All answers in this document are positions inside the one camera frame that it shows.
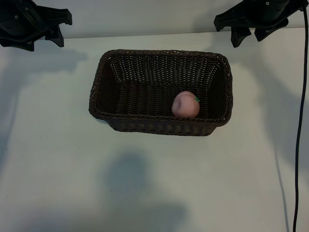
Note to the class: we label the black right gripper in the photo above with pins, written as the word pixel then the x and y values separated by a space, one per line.
pixel 272 10

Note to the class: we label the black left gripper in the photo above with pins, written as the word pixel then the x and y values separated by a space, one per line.
pixel 12 21

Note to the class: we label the black left wrist camera housing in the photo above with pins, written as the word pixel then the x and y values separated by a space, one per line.
pixel 60 15

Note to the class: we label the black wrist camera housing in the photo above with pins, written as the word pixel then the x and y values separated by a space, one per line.
pixel 227 21
pixel 60 15

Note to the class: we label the black right wrist camera housing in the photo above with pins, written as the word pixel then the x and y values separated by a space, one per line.
pixel 227 21

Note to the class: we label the pink peach with green leaf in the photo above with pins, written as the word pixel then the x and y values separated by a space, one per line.
pixel 184 106

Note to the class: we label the dark brown wicker basket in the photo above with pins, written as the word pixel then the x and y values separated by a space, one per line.
pixel 144 96

